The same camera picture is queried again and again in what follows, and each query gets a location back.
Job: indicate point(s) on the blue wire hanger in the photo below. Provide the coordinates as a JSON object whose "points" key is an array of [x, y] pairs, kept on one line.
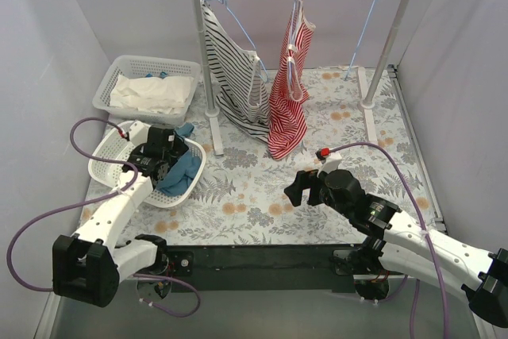
{"points": [[360, 39]]}

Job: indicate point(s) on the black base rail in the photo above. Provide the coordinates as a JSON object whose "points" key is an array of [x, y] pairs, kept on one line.
{"points": [[335, 268]]}

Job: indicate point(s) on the blue hanger with striped top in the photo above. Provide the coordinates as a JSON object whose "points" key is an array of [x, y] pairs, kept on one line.
{"points": [[230, 10]]}

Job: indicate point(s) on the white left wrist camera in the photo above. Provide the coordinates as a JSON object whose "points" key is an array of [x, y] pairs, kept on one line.
{"points": [[138, 134]]}

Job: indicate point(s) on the blue tank top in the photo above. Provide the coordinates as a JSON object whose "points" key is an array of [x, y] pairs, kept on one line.
{"points": [[184, 165]]}

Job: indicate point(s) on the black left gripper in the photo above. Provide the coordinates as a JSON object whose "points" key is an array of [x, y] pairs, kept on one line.
{"points": [[175, 148]]}

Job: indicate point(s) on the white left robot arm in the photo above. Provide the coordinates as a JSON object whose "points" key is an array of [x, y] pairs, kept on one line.
{"points": [[89, 266]]}

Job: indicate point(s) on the blue hanger with red top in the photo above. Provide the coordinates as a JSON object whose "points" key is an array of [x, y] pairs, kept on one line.
{"points": [[293, 85]]}

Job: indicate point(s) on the white crumpled cloth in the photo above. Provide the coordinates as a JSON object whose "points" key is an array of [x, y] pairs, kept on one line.
{"points": [[166, 95]]}

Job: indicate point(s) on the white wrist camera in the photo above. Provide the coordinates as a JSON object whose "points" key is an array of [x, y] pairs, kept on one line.
{"points": [[138, 134], [330, 159]]}

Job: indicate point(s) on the white round laundry basket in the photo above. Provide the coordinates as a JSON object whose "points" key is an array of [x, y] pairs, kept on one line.
{"points": [[107, 174]]}

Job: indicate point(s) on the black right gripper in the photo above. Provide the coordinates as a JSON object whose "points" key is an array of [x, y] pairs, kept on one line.
{"points": [[314, 187]]}

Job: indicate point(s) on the white rectangular laundry basket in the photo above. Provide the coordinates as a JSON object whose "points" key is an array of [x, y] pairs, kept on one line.
{"points": [[133, 67]]}

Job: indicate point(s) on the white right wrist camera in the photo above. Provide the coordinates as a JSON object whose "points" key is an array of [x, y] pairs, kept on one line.
{"points": [[330, 159]]}

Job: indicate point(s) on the black white striped tank top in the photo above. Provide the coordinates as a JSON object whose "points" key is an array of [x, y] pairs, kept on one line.
{"points": [[243, 96]]}

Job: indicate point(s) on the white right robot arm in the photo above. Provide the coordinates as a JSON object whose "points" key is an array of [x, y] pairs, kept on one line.
{"points": [[400, 244]]}

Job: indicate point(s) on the red white striped tank top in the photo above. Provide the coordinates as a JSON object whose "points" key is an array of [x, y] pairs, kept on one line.
{"points": [[287, 121]]}

